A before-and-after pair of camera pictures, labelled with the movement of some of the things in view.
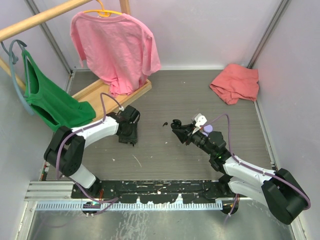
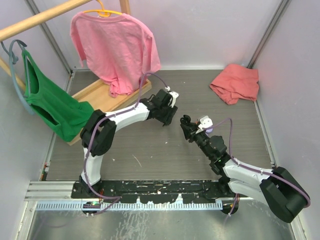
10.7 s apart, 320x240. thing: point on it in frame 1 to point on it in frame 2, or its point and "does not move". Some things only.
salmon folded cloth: x=236 y=81 does not move
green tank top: x=51 y=104 does not move
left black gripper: x=132 y=138 to x=167 y=119
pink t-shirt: x=117 y=50 does not move
